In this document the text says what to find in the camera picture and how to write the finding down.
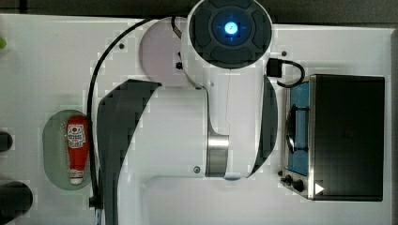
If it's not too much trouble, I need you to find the green round object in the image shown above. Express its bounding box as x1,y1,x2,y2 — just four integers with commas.
0,37,8,49

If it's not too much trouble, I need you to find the black cylinder upper left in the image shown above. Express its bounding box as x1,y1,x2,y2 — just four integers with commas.
0,131,13,152

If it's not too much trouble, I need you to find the black toaster oven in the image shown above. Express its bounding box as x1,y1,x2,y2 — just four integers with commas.
279,74,385,202

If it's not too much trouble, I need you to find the grey round plate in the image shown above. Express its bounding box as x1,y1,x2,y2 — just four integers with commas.
139,17,190,87

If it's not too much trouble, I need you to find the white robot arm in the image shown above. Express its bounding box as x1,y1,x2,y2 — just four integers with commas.
96,0,278,225

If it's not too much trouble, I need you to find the red ketchup bottle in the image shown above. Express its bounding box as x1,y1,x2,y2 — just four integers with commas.
67,115,89,186

